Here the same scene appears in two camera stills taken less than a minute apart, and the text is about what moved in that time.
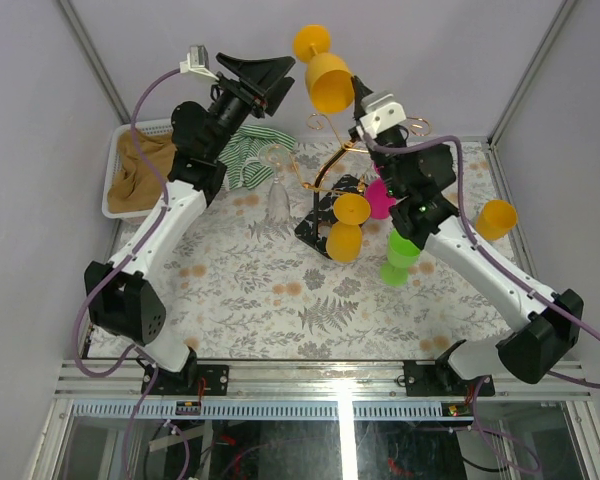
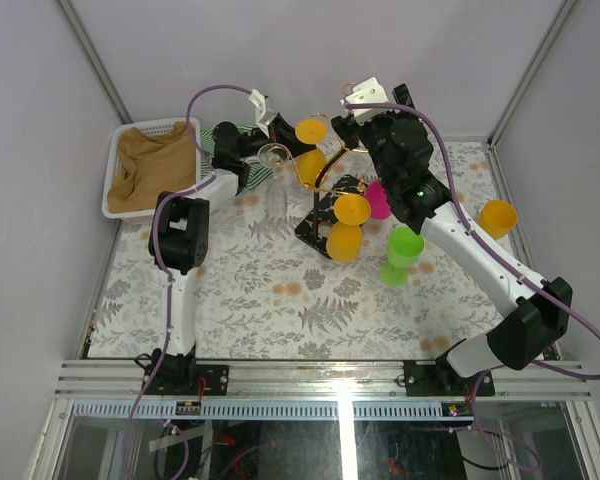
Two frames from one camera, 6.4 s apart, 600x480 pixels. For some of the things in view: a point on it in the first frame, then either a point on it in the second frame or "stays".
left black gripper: (260, 73) -> (280, 132)
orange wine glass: (344, 238) stays
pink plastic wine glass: (379, 204) stays
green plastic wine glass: (402, 254) stays
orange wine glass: (329, 78) -> (312, 132)
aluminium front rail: (298, 380) stays
